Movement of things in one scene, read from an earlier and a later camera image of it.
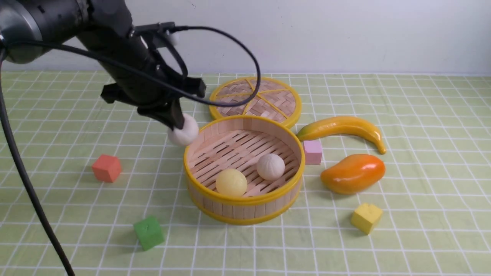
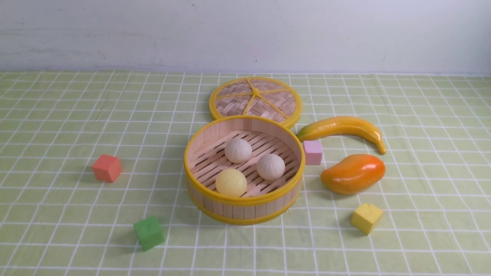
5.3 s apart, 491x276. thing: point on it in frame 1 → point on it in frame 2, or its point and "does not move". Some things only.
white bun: [187, 134] → [238, 150]
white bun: [270, 166] does not move
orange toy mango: [354, 174] does not move
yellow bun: [231, 182] does not move
